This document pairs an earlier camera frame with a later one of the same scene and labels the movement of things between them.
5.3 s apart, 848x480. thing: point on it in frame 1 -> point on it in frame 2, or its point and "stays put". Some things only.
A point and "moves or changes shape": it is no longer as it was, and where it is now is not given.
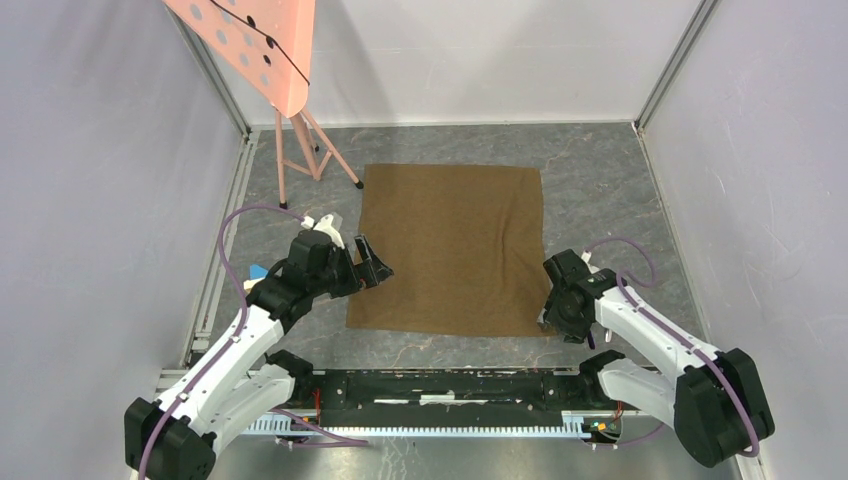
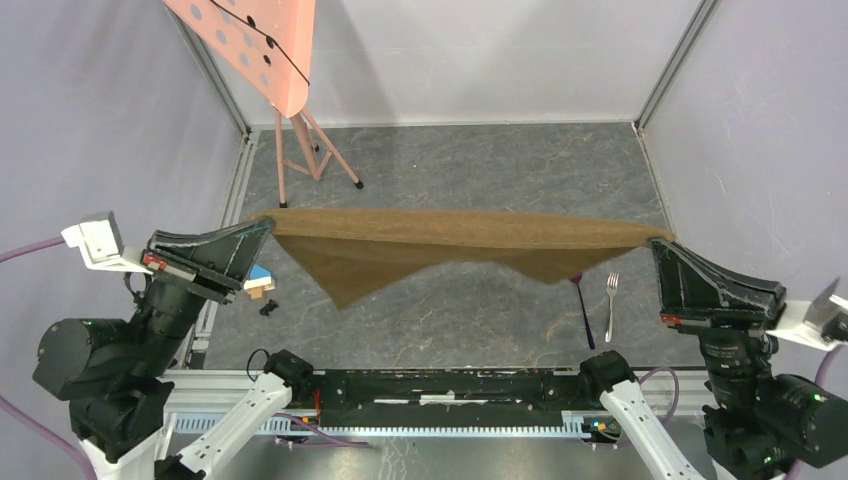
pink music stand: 269,45 stays put
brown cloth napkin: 465,244 moves or changes shape
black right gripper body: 556,312 -> 750,324
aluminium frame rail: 233,206 stays put
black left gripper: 364,275 -> 224,254
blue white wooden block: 257,273 stays put
